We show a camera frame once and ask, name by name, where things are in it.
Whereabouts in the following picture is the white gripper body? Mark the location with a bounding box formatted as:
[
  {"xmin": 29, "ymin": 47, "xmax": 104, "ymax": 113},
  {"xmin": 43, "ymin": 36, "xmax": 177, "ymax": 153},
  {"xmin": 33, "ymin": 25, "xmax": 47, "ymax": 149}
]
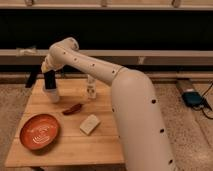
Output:
[{"xmin": 41, "ymin": 54, "xmax": 64, "ymax": 73}]

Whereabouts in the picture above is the black eraser block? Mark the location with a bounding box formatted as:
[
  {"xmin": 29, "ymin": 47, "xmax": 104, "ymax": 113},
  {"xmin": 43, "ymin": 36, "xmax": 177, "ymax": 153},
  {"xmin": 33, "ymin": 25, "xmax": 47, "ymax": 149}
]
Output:
[{"xmin": 44, "ymin": 70, "xmax": 56, "ymax": 89}]

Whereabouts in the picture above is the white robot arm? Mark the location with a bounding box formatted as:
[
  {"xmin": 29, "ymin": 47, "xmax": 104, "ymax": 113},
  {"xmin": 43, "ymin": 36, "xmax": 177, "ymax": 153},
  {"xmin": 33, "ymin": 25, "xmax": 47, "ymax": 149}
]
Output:
[{"xmin": 41, "ymin": 37, "xmax": 179, "ymax": 171}]

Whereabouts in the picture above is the orange ceramic plate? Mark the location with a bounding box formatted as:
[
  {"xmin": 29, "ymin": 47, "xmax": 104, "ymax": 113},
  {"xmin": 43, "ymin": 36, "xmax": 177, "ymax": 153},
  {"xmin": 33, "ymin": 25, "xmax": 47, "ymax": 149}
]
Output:
[{"xmin": 19, "ymin": 114, "xmax": 60, "ymax": 150}]

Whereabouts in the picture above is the small white spray bottle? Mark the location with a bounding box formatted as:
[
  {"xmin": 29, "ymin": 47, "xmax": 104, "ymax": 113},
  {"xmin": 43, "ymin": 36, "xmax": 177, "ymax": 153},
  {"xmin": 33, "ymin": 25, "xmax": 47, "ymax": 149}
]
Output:
[{"xmin": 87, "ymin": 75, "xmax": 96, "ymax": 99}]

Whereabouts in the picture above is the red chili pepper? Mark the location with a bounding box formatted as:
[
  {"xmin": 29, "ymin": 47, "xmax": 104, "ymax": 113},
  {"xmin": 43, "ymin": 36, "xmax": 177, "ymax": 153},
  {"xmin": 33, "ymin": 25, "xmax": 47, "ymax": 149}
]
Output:
[{"xmin": 63, "ymin": 103, "xmax": 83, "ymax": 115}]

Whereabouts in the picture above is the white sponge block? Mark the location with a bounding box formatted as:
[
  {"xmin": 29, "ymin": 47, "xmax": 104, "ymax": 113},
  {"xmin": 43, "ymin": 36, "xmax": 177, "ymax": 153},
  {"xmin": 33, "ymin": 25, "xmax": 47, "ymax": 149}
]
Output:
[{"xmin": 80, "ymin": 115, "xmax": 101, "ymax": 135}]

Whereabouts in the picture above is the wooden table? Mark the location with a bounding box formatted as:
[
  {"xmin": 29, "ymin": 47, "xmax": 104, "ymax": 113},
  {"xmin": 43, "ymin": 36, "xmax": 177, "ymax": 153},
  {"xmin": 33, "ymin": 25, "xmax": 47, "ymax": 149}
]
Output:
[{"xmin": 5, "ymin": 79, "xmax": 123, "ymax": 167}]

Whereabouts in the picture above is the blue box on floor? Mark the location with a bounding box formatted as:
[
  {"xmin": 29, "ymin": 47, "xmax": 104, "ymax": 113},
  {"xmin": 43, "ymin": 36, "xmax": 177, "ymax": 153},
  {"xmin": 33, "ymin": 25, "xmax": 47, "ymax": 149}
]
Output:
[{"xmin": 182, "ymin": 92, "xmax": 203, "ymax": 107}]

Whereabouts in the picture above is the black table leg bracket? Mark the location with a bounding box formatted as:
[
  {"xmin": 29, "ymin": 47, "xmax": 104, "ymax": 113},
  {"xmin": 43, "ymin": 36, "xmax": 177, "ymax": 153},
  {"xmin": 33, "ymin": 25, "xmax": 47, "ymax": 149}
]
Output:
[{"xmin": 25, "ymin": 67, "xmax": 40, "ymax": 88}]

